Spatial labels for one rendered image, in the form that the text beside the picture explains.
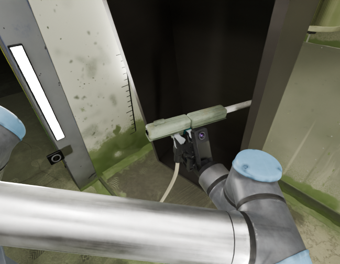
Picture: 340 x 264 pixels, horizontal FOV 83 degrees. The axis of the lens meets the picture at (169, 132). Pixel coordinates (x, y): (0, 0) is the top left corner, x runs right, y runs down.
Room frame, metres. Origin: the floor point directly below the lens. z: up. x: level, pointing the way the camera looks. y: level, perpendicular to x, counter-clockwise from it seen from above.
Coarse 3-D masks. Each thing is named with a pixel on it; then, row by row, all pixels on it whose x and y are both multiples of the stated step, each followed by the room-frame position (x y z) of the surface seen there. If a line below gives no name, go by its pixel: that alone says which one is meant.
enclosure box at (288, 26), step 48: (144, 0) 0.97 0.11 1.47; (192, 0) 1.00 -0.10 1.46; (240, 0) 0.86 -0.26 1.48; (288, 0) 0.43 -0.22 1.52; (144, 48) 0.95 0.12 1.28; (192, 48) 1.04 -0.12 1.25; (240, 48) 0.87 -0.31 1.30; (288, 48) 0.54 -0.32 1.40; (144, 96) 0.92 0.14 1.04; (192, 96) 1.11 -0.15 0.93; (240, 96) 0.89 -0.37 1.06; (240, 144) 0.91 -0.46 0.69
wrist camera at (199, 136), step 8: (200, 128) 0.43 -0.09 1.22; (192, 136) 0.42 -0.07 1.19; (200, 136) 0.41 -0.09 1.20; (208, 136) 0.42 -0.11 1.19; (200, 144) 0.40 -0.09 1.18; (208, 144) 0.41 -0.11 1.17; (200, 152) 0.39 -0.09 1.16; (208, 152) 0.40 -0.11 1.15; (200, 160) 0.38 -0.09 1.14; (208, 160) 0.39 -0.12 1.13
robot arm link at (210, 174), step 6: (210, 168) 0.34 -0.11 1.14; (216, 168) 0.34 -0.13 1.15; (222, 168) 0.35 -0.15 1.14; (204, 174) 0.33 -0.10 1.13; (210, 174) 0.33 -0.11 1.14; (216, 174) 0.32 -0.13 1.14; (222, 174) 0.32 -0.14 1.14; (204, 180) 0.32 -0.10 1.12; (210, 180) 0.31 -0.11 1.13; (204, 186) 0.31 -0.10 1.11
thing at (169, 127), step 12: (216, 108) 0.60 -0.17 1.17; (228, 108) 0.61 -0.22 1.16; (240, 108) 0.63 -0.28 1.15; (156, 120) 0.50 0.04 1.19; (168, 120) 0.52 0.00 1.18; (180, 120) 0.52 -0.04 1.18; (192, 120) 0.53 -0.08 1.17; (204, 120) 0.55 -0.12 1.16; (216, 120) 0.58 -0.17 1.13; (156, 132) 0.47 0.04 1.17; (168, 132) 0.49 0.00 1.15; (180, 132) 0.51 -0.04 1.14; (180, 156) 0.52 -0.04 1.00
